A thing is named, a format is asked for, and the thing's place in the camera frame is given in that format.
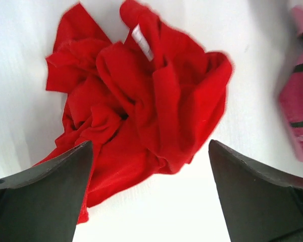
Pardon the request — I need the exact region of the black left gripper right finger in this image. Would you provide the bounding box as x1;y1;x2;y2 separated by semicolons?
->
209;140;303;241

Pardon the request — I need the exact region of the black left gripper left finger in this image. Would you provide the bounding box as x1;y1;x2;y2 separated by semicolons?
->
0;141;93;241

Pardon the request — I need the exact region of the red cloth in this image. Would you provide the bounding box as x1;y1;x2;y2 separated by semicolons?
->
46;1;232;223

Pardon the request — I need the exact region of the magenta camouflage cloth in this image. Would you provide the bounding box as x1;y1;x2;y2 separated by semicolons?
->
278;1;303;162

